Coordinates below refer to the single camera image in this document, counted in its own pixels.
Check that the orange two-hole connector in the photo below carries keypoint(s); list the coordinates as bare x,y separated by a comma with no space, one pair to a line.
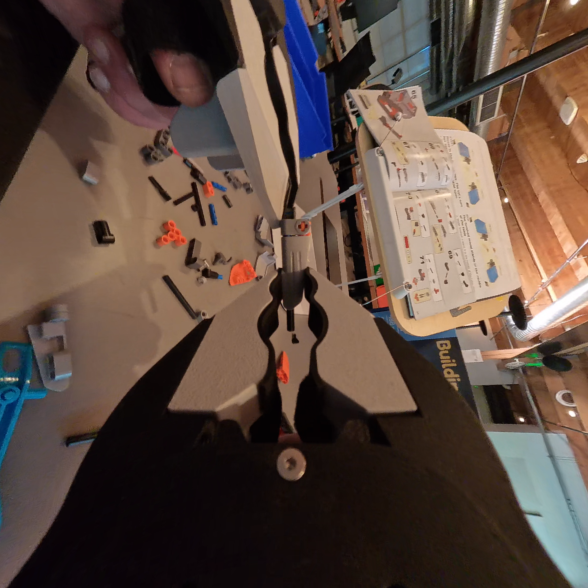
208,189

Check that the orange storage bin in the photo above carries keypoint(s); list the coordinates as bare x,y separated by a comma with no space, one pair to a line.
381,291

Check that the light grey cross-hole connector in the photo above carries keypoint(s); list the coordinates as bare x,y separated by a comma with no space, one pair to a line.
289,227

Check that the long black axle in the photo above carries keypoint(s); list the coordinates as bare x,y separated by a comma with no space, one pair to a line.
180,296

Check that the black long pin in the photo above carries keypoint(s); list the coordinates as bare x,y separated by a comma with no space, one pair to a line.
82,439
159,188

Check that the orange knobby bush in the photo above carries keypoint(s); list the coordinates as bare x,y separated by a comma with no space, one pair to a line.
301,226

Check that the dark grey triple tube connector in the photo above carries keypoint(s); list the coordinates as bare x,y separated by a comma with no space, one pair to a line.
149,155

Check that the grey L-shaped beam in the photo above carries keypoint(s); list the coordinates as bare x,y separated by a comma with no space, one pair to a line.
193,252

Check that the white tipped rod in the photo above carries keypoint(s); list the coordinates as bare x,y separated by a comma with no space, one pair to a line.
398,116
406,287

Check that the light grey long block piece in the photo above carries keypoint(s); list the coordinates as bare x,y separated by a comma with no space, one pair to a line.
50,349

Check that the white air duct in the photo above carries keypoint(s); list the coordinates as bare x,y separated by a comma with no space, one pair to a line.
556,307

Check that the grey cylinder axle assembly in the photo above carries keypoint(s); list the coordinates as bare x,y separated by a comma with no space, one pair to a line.
293,289

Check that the person's left hand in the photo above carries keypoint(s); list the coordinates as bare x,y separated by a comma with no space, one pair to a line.
119,92

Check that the orange five-hole connector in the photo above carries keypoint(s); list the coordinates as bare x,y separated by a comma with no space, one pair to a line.
171,235

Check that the orange flat panel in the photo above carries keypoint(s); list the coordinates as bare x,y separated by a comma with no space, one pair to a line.
242,273

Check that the dark grey pin connector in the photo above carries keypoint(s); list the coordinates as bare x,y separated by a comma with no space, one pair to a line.
221,258

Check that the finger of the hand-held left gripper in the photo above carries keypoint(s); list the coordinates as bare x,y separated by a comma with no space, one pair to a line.
252,138
289,115

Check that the blue storage box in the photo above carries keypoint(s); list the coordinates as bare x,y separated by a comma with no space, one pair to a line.
312,115

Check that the black pole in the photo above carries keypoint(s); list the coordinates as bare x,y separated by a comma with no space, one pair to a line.
505,76

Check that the teal separator tool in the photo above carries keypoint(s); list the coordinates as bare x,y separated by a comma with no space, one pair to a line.
11,395

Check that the robot kit box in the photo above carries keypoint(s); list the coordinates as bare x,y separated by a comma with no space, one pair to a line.
441,367

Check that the grey curved panel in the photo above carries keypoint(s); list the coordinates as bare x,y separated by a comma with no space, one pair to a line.
264,262
262,232

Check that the dark grey holed beam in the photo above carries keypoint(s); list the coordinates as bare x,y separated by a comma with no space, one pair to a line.
163,142

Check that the orange wedge brick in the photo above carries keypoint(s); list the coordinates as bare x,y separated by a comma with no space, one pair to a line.
283,367

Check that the black connector with blue pin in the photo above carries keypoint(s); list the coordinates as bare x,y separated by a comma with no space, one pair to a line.
210,274

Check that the light grey slope tile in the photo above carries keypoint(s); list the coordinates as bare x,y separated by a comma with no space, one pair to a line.
91,173

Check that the black short connector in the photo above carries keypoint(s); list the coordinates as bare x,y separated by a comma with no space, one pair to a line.
102,232

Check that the silver air duct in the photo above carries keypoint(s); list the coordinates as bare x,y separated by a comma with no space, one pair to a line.
491,36

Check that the instruction booklet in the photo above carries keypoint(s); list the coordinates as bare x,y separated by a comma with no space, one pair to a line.
436,206

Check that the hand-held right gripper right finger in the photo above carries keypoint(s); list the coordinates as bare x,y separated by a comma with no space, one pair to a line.
367,367

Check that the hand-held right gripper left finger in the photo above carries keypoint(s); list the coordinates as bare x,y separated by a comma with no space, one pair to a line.
220,367

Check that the black thin axle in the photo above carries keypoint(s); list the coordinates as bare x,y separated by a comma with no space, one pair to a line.
188,163

